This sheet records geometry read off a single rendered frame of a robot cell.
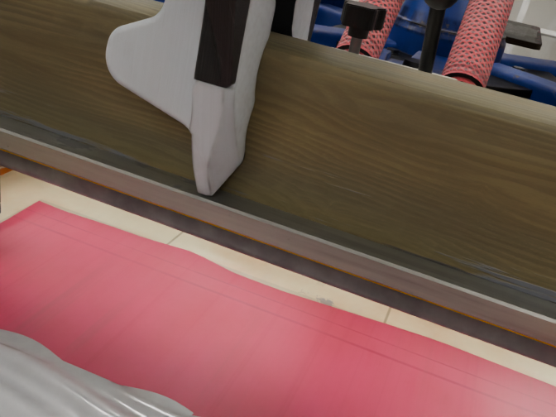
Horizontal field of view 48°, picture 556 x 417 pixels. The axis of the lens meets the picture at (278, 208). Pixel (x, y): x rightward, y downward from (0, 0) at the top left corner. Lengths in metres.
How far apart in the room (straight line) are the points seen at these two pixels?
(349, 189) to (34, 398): 0.19
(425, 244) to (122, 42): 0.14
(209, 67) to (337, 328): 0.23
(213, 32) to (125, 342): 0.21
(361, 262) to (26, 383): 0.18
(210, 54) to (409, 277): 0.11
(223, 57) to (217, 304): 0.22
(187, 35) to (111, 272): 0.23
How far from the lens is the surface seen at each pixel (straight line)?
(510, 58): 1.16
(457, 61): 0.72
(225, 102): 0.22
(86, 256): 0.45
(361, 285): 0.27
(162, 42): 0.24
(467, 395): 0.40
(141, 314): 0.39
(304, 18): 0.28
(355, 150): 0.24
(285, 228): 0.25
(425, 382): 0.39
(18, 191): 0.53
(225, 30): 0.21
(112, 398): 0.34
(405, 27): 1.05
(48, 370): 0.34
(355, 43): 0.56
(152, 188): 0.27
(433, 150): 0.24
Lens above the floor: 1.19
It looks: 26 degrees down
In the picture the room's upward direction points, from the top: 11 degrees clockwise
